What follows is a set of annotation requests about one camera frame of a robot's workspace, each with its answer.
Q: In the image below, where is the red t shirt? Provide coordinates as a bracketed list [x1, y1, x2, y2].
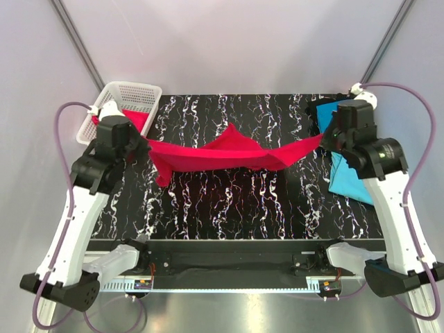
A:
[92, 110, 148, 134]
[148, 123, 323, 187]

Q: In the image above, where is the aluminium frame rail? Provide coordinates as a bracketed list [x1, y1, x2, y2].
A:
[83, 252, 368, 278]

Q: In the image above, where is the aluminium corner post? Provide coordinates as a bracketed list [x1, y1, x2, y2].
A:
[49, 0, 105, 90]
[357, 0, 416, 83]

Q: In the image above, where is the red t shirt in basket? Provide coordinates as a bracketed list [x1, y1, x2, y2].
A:
[92, 110, 148, 134]

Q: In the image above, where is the folded teal t shirt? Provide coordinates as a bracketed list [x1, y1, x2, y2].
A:
[316, 101, 339, 133]

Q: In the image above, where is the folded light blue t shirt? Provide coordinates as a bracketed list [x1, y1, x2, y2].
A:
[329, 153, 373, 205]

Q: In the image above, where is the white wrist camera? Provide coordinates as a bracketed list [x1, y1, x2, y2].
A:
[350, 83, 377, 110]
[88, 100, 124, 121]

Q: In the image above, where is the right aluminium corner post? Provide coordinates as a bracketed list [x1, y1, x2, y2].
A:
[357, 0, 416, 83]

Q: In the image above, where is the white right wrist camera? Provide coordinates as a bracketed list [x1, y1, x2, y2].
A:
[350, 83, 377, 110]

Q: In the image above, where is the white plastic basket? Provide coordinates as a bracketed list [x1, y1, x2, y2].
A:
[94, 81, 162, 136]

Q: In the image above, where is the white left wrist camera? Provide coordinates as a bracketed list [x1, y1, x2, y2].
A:
[88, 100, 124, 121]

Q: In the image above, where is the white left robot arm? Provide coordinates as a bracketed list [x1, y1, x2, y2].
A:
[19, 115, 150, 312]

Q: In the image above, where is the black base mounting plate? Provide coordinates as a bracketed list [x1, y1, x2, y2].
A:
[110, 238, 357, 290]

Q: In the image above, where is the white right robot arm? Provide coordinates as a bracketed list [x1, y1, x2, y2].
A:
[315, 100, 443, 298]

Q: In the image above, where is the left aluminium corner post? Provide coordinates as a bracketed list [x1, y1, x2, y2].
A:
[49, 0, 105, 90]

